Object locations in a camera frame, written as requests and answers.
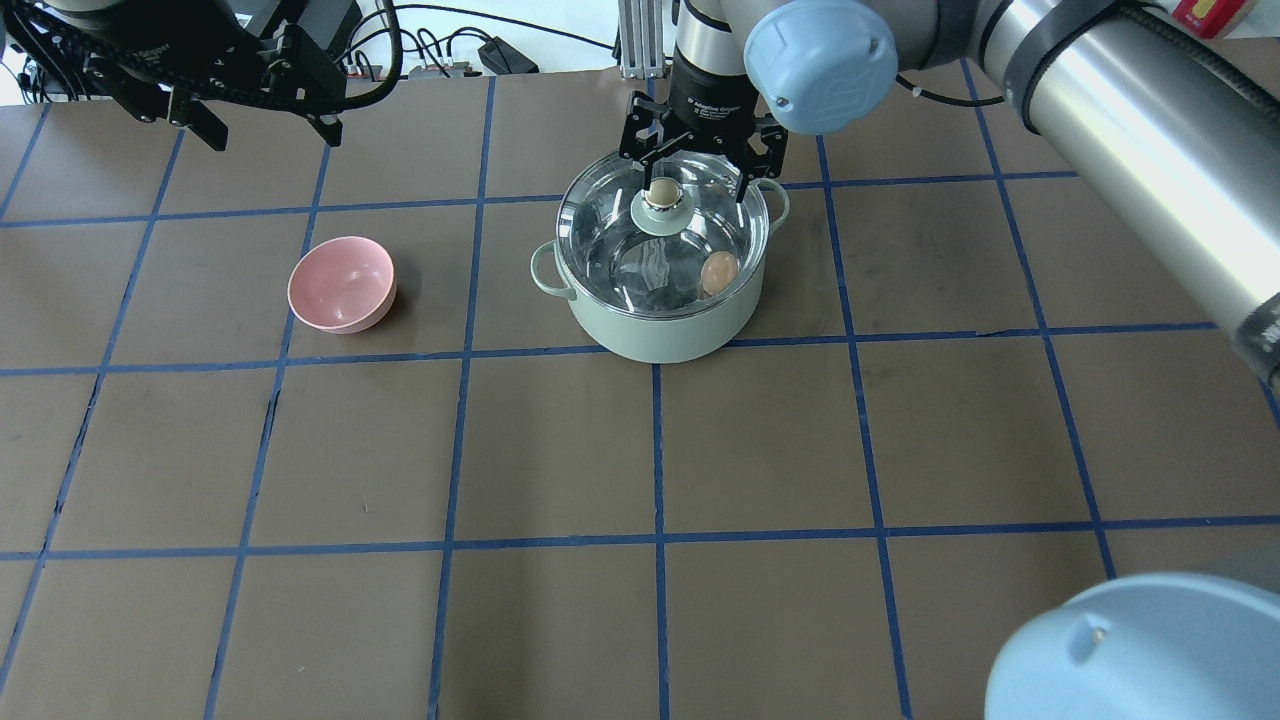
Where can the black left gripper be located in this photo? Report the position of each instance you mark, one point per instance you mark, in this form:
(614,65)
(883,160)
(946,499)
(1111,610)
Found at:
(150,45)

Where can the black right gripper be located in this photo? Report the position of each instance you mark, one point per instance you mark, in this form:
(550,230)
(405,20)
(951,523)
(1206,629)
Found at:
(712,97)

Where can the glass pot lid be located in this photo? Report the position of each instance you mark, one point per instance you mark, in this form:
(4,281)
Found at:
(639,253)

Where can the brown egg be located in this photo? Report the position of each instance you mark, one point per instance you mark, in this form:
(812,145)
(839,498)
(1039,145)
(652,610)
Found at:
(717,273)

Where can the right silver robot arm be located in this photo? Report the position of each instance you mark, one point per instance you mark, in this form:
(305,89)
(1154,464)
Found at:
(1173,137)

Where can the white electric cooking pot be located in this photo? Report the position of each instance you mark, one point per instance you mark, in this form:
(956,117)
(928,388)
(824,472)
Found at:
(650,341)

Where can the pink bowl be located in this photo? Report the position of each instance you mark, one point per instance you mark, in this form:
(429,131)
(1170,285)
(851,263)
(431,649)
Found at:
(343,286)

